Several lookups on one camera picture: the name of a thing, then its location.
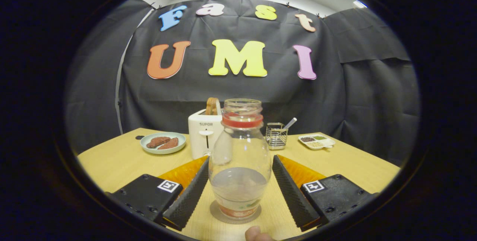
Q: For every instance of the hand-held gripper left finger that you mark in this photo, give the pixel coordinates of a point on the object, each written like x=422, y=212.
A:
x=190, y=196

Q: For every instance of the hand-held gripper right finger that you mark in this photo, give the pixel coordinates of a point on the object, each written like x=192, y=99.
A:
x=292, y=198

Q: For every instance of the clear plastic juice bottle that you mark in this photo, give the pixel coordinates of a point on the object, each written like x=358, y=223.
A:
x=240, y=189

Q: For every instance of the round brown coaster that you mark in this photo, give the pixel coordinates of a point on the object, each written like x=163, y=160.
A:
x=238, y=222

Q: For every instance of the pale green plate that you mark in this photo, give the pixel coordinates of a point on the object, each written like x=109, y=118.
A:
x=164, y=151

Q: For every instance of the wooden table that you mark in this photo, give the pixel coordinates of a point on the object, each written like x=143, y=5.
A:
x=335, y=162

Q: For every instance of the brown meat piece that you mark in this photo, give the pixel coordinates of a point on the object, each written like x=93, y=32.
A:
x=156, y=142
x=170, y=144

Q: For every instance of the white toaster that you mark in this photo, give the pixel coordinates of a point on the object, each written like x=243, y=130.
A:
x=201, y=136

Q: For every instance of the white divided dish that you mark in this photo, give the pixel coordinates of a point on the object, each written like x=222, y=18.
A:
x=328, y=143

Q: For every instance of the brown toast slice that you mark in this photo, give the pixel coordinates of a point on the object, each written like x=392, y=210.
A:
x=212, y=106

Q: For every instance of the black backdrop cloth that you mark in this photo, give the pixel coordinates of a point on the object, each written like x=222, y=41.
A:
x=231, y=92

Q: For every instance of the small ceiling light panel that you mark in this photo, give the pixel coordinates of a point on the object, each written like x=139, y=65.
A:
x=358, y=4

